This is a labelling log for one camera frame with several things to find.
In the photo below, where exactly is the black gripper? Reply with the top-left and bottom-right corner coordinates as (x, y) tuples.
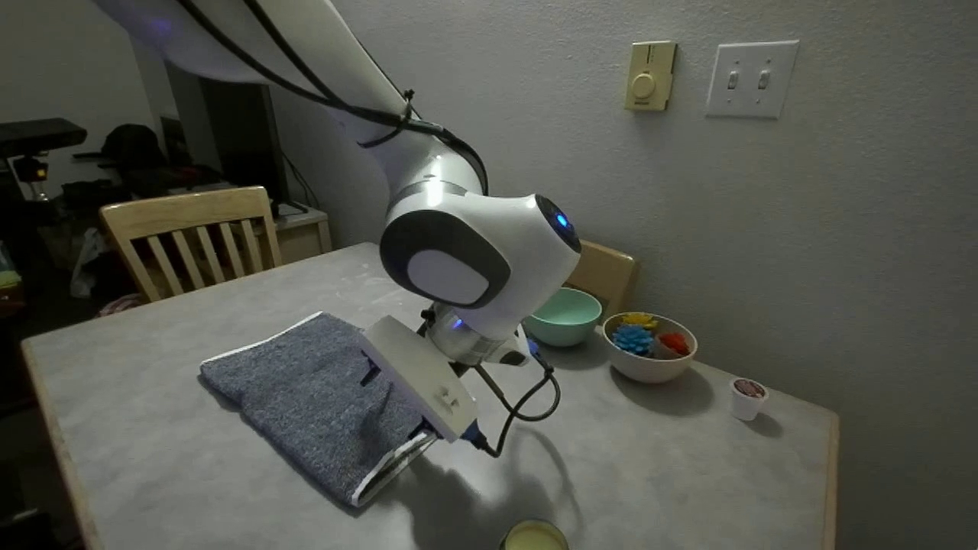
(358, 349), (385, 391)

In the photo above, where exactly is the blue-grey towel white trim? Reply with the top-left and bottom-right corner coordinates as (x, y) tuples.
(196, 307), (443, 514)

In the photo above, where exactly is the small beige cabinet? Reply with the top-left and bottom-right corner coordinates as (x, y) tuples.
(273, 197), (335, 264)

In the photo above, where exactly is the teal bowl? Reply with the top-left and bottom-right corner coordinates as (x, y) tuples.
(522, 284), (605, 350)

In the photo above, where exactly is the glass candle jar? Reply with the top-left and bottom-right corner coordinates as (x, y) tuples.
(501, 515), (574, 550)

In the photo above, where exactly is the wooden slat-back chair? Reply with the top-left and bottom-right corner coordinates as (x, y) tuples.
(97, 183), (288, 306)

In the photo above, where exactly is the wooden chair plain back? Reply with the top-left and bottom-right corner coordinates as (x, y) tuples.
(564, 238), (639, 314)

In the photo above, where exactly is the blue toy piece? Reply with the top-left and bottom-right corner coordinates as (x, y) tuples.
(610, 323), (660, 357)

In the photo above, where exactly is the tall black machine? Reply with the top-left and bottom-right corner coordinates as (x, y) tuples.
(163, 65), (294, 207)

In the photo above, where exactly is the yellow toy piece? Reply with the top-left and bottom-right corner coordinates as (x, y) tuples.
(613, 307), (662, 334)

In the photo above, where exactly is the white bowl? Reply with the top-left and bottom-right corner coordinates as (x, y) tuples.
(599, 307), (704, 387)

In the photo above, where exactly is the red toy piece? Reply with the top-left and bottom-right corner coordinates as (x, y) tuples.
(656, 327), (693, 357)

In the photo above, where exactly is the black cap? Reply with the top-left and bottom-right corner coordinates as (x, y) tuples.
(97, 123), (171, 170)

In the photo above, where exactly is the small white cup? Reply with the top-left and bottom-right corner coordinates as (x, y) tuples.
(726, 376), (772, 424)

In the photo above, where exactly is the black padded bench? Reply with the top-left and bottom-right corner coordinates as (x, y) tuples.
(0, 117), (90, 160)

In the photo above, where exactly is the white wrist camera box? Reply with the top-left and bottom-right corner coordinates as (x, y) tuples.
(358, 314), (484, 442)

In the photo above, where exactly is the beige wall thermostat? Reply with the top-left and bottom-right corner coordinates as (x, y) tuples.
(624, 35), (681, 117)

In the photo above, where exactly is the white double light switch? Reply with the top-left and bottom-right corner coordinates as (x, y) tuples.
(704, 35), (803, 123)

